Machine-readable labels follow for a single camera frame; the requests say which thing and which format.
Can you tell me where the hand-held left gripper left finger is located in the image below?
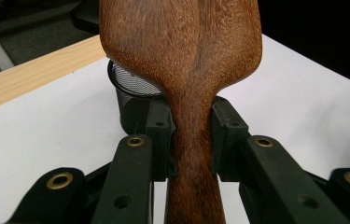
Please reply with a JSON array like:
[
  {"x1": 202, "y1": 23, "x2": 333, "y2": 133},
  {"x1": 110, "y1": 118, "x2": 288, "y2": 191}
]
[{"x1": 146, "y1": 97, "x2": 176, "y2": 182}]

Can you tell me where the black mesh pen holder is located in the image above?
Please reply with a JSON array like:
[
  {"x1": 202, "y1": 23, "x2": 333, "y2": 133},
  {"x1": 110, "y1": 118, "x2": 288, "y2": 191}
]
[{"x1": 106, "y1": 60, "x2": 166, "y2": 135}]

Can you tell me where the brown wooden spatula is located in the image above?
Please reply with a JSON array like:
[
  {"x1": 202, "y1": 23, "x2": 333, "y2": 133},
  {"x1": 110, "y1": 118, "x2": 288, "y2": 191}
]
[{"x1": 98, "y1": 0, "x2": 263, "y2": 224}]

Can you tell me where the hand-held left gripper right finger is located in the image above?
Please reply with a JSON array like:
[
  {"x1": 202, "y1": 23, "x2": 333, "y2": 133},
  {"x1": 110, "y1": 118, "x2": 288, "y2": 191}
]
[{"x1": 211, "y1": 95, "x2": 251, "y2": 183}]

